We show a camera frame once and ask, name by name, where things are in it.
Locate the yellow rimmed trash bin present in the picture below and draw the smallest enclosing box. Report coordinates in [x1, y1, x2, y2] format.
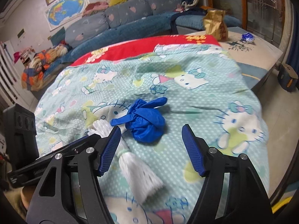
[272, 197, 292, 214]

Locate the person's left hand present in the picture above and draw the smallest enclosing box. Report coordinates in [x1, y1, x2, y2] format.
[20, 186, 36, 210]

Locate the orange clothes pile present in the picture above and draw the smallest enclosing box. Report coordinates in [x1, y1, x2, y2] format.
[21, 44, 70, 91]

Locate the blue crumpled glove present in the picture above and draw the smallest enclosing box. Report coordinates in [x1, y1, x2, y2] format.
[110, 97, 167, 144]

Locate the Hello Kitty patterned blanket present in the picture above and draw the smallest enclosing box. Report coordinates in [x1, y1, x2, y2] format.
[35, 44, 269, 223]

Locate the blue storage box stool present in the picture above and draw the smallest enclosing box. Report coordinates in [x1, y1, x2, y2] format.
[277, 63, 298, 92]

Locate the coffee table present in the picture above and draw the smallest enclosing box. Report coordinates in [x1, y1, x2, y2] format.
[186, 26, 284, 94]

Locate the red blanket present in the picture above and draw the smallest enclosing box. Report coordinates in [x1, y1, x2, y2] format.
[71, 35, 220, 67]

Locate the blue foil wrapper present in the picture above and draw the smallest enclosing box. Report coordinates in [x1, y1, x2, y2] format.
[241, 32, 255, 43]

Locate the world map poster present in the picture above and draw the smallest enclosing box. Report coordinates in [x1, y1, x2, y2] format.
[45, 0, 87, 31]

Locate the gold paper bag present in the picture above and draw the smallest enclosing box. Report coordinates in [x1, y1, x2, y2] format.
[203, 9, 228, 41]

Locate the wooden glass sliding door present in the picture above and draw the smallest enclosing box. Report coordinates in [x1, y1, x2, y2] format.
[208, 0, 285, 47]

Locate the blue sofa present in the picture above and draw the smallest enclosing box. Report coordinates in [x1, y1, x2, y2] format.
[43, 0, 242, 80]

